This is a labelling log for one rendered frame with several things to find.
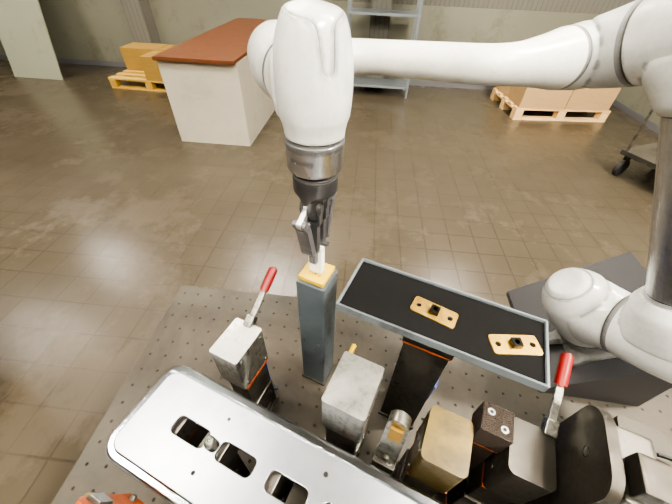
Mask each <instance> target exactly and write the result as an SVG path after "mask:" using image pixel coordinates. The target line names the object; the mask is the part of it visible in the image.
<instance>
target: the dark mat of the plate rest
mask: <svg viewBox="0 0 672 504"><path fill-rule="evenodd" d="M417 296H419V297H422V298H424V299H426V300H428V301H431V302H433V303H435V304H437V305H439V306H442V307H444V308H446V309H448V310H451V311H453V312H455V313H457V314H458V319H457V321H456V324H455V327H454V328H453V329H450V328H448V327H445V326H443V325H441V324H439V323H437V322H435V321H433V320H430V319H428V318H426V317H424V316H422V315H420V314H418V313H415V312H413V311H411V309H410V307H411V305H412V303H413V301H414V299H415V297H417ZM340 303H341V304H343V305H346V306H348V307H351V308H354V309H356V310H359V311H361V312H364V313H366V314H369V315H371V316H374V317H376V318H379V319H382V320H384V321H387V322H389V323H392V324H394V325H397V326H399V327H402V328H405V329H407V330H410V331H412V332H415V333H417V334H420V335H422V336H425V337H427V338H430V339H433V340H435V341H438V342H440V343H443V344H445V345H448V346H450V347H453V348H455V349H458V350H461V351H463V352H466V353H468V354H471V355H473V356H476V357H478V358H481V359H483V360H486V361H489V362H491V363H494V364H496V365H499V366H501V367H504V368H506V369H509V370H511V371H514V372H517V373H519V374H522V375H524V376H527V377H529V378H532V379H534V380H537V381H540V382H542V383H545V339H544V323H542V322H539V321H536V320H533V319H530V318H527V317H524V316H521V315H518V314H515V313H513V312H510V311H507V310H504V309H501V308H498V307H495V306H492V305H489V304H486V303H483V302H480V301H478V300H475V299H472V298H469V297H466V296H463V295H460V294H457V293H454V292H451V291H448V290H445V289H443V288H440V287H437V286H434V285H431V284H428V283H425V282H422V281H419V280H416V279H413V278H410V277H408V276H405V275H402V274H399V273H396V272H393V271H390V270H387V269H384V268H381V267H378V266H375V265H373V264H370V263H367V262H364V261H363V263H362V265H361V266H360V268H359V270H358V272H357V273H356V275H355V277H354V278H353V280H352V282H351V284H350V285H349V287H348V289H347V291H346V292H345V294H344V296H343V298H342V299H341V301H340ZM489 334H504V335H532V336H534V337H535V338H536V339H537V341H538V343H539V345H540V347H541V349H542V351H543V355H542V356H529V355H497V354H495V353H494V352H493V349H492V347H491V344H490V341H489V339H488V336H489Z"/></svg>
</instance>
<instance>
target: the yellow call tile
mask: <svg viewBox="0 0 672 504"><path fill-rule="evenodd" d="M334 271H335V266H333V265H330V264H327V263H324V272H323V273H322V275H320V274H317V273H315V272H312V271H309V261H308V263H307V264H306V265H305V267H304V268H303V269H302V271H301V272H300V273H299V275H298V279H300V280H303V281H305V282H308V283H311V284H313V285H316V286H318V287H321V288H323V287H324V286H325V284H326V283H327V281H328V280H329V278H330V277H331V275H332V274H333V272H334Z"/></svg>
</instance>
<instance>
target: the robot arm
mask: <svg viewBox="0 0 672 504"><path fill-rule="evenodd" d="M247 54H248V63H249V68H250V71H251V73H252V76H253V77H254V79H255V81H256V83H257V84H258V86H259V87H260V88H261V89H262V91H263V92H264V93H265V94H266V95H267V96H268V97H270V98H271V99H272V101H273V104H274V107H275V111H276V114H277V115H278V116H279V117H280V120H281V122H282V125H283V128H284V135H285V136H284V142H285V146H286V159H287V167H288V169H289V171H290V172H291V173H292V179H293V190H294V192H295V193H296V195H297V196H298V197H299V198H300V200H301V201H300V206H299V211H300V213H301V215H300V217H299V219H298V220H293V222H292V227H293V228H294V229H295V230H296V234H297V237H298V241H299V244H300V248H301V252H302V253H304V254H307V255H308V256H309V271H312V272H315V273H317V274H320V275H322V273H323V272H324V260H325V247H324V246H327V247H328V245H329V242H328V241H326V237H327V238H328V237H329V236H330V230H331V223H332V215H333V208H334V201H335V198H336V194H337V189H338V173H340V171H341V170H342V168H343V158H344V144H345V130H346V126H347V122H348V120H349V117H350V112H351V105H352V96H353V79H354V75H382V76H392V77H402V78H411V79H420V80H430V81H439V82H448V83H458V84H468V85H483V86H513V87H529V88H538V89H544V90H578V89H584V88H589V89H600V88H623V87H635V86H642V88H643V90H644V92H645V94H646V96H647V98H648V100H649V102H650V106H651V108H652V110H653V111H654V112H655V113H656V114H657V115H658V116H660V126H659V137H658V148H657V159H656V171H655V182H654V193H653V204H652V215H651V227H650V238H649V249H648V260H647V271H646V283H645V285H644V286H642V287H640V288H639V289H637V290H635V291H634V292H633V293H630V292H628V291H626V290H624V289H622V288H620V287H618V286H617V285H615V284H613V283H611V282H610V281H607V280H605V279H604V278H603V277H602V276H601V275H599V274H597V273H595V272H593V271H590V270H586V269H583V268H576V267H571V268H565V269H562V270H559V271H557V272H556V273H554V274H553V275H551V276H550V278H549V279H548V280H547V282H546V284H545V286H544V287H543V289H542V304H543V307H544V310H545V312H546V314H547V316H548V318H549V319H550V321H551V323H552V324H553V326H554V327H555V330H554V331H552V332H549V344H562V345H563V347H564V350H565V352H567V353H570V354H572V356H573V357H574V362H573V366H572V367H577V366H580V365H582V364H584V363H588V362H594V361H600V360H606V359H611V358H617V357H619V358H620V359H622V360H624V361H625V362H627V363H629V364H631V365H633V366H635V367H637V368H639V369H641V370H643V371H645V372H647V373H649V374H651V375H653V376H655V377H658V378H660V379H662V380H664V381H666V382H669V383H671V384H672V0H636V1H633V2H631V3H628V4H626V5H624V6H621V7H619V8H616V9H614V10H611V11H609V12H606V13H603V14H601V15H598V16H596V17H595V18H594V19H593V20H587V21H582V22H579V23H576V24H572V25H568V26H563V27H559V28H557V29H555V30H552V31H550V32H547V33H545V34H542V35H539V36H536V37H533V38H530V39H526V40H523V41H518V42H510V43H464V42H438V41H412V40H387V39H364V38H351V33H350V27H349V23H348V20H347V16H346V14H345V12H344V11H343V10H342V9H341V8H340V7H338V6H336V5H334V4H331V3H328V2H325V1H320V0H293V1H290V2H287V3H285V4H284V5H283V6H282V8H281V10H280V13H279V16H278V19H277V20H268V21H265V22H263V23H262V24H260V25H259V26H258V27H257V28H256V29H255V30H254V31H253V33H252V34H251V36H250V39H249V41H248V46H247Z"/></svg>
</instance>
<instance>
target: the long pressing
mask: <svg viewBox="0 0 672 504"><path fill-rule="evenodd" d="M182 417H186V418H187V419H189V420H191V421H192V422H194V423H196V424H197V425H199V426H201V427H202V428H204V429H206V430H207V431H209V433H210V435H212V436H214V437H215V438H216V439H217V440H218V441H219V443H220V445H219V447H218V449H217V450H216V451H215V452H209V451H208V450H206V449H205V448H204V444H203V446H202V447H200V448H197V447H195V446H193V445H192V444H190V443H189V442H187V441H185V440H184V439H182V438H181V437H179V436H177V435H176V434H174V433H173V432H172V429H173V427H174V425H175V424H176V423H177V421H178V420H179V419H180V418H182ZM229 417H230V418H231V420H230V421H227V419H228V418H229ZM225 443H229V444H231V445H233V446H234V447H236V448H238V449H239V450H241V451H243V452H244V453H246V454H248V455H249V456H251V457H253V458H254V459H255V460H256V465H255V467H254V469H253V471H252V473H251V474H250V476H248V477H243V476H241V475H240V474H238V473H237V472H235V471H233V470H232V469H230V468H229V467H227V466H225V465H224V464H222V463H221V462H219V461H218V460H217V459H216V455H217V453H218V451H219V450H220V448H221V447H222V445H223V444H225ZM106 452H107V456H108V458H109V459H110V460H111V461H112V462H113V463H114V464H116V465H117V466H119V467H120V468H121V469H123V470H124V471H126V472H127V473H128V474H130V475H131V476H133V477H134V478H135V479H137V480H138V481H140V482H141V483H142V484H144V485H145V486H147V487H148V488H149V489H151V490H152V491H154V492H155V493H156V494H158V495H159V496H161V497H162V498H163V499H165V500H166V501H168V502H169V503H170V504H286V503H284V502H283V501H281V500H280V499H278V498H276V497H275V496H273V495H272V494H270V493H268V492H267V491H266V490H265V484H266V482H267V480H268V478H269V476H270V474H271V473H272V472H278V473H279V474H281V475H283V476H284V477H286V478H288V479H289V480H291V481H293V482H294V483H296V484H298V485H299V486H301V487H303V488H304V489H306V491H307V493H308V496H307V499H306V501H305V504H443V503H442V502H440V501H438V500H436V499H434V498H432V497H430V496H429V495H427V494H425V493H423V492H421V491H419V490H417V489H415V488H414V487H412V486H410V485H408V484H406V483H404V482H402V481H401V480H399V479H397V478H395V477H393V476H391V475H389V474H388V473H386V472H384V471H382V470H380V469H378V468H376V467H375V466H373V465H371V464H369V463H367V462H365V461H363V460H362V459H360V458H358V457H356V456H354V455H352V454H350V453H348V452H347V451H345V450H343V449H341V448H339V447H337V446H335V445H334V444H332V443H330V442H328V441H326V440H324V439H322V438H321V437H319V436H317V435H315V434H313V433H311V432H309V431H308V430H306V429H304V428H302V427H300V426H298V425H296V424H295V423H293V422H291V421H289V420H287V419H285V418H283V417H281V416H280V415H278V414H276V413H274V412H272V411H270V410H268V409H267V408H265V407H263V406H261V405H259V404H257V403H255V402H254V401H252V400H250V399H248V398H246V397H244V396H242V395H241V394H239V393H237V392H235V391H233V390H231V389H229V388H228V387H226V386H224V385H222V384H220V383H218V382H216V381H214V380H213V379H211V378H209V377H207V376H205V375H203V374H201V373H200V372H198V371H196V370H194V369H192V368H190V367H188V366H184V365H179V366H175V367H173V368H171V369H170V370H169V371H168V372H166V373H165V374H164V375H163V376H162V377H161V378H160V379H159V381H158V382H157V383H156V384H155V385H154V386H153V387H152V388H151V389H150V391H149V392H148V393H147V394H146V395H145V396H144V397H143V398H142V399H141V401H140V402H139V403H138V404H137V405H136V406H135V407H134V408H133V409H132V411H131V412H130V413H129V414H128V415H127V416H126V417H125V418H124V419H123V421H122V422H121V423H120V424H119V425H118V426H117V427H116V428H115V430H114V431H113V432H112V434H111V435H110V437H109V440H108V442H107V446H106ZM192 471H195V474H194V475H193V476H192V475H191V472H192ZM324 472H328V477H327V478H325V477H324V476H323V473H324Z"/></svg>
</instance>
